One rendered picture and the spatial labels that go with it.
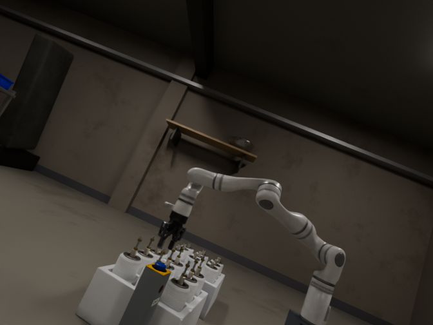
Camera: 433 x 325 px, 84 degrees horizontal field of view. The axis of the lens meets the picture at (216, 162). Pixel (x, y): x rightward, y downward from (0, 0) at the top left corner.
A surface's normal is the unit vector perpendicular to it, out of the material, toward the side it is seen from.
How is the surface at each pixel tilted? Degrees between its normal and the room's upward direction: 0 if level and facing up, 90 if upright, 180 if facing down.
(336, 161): 90
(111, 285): 90
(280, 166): 90
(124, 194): 90
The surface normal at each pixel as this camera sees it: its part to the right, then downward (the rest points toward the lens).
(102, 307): -0.20, -0.29
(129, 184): 0.00, -0.20
